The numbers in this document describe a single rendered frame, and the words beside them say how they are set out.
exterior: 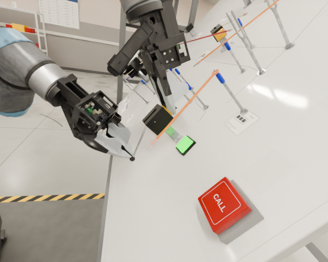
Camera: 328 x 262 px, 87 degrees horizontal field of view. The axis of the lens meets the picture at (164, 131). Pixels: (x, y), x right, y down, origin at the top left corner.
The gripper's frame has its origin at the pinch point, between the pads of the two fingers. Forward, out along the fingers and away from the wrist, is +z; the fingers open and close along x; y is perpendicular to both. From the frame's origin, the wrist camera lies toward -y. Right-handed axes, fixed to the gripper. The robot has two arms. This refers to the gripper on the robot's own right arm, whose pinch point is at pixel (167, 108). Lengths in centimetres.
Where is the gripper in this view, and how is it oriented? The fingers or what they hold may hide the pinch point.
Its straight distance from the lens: 40.9
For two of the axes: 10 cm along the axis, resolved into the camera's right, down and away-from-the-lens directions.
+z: 3.2, 8.5, 4.2
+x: -3.1, -3.2, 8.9
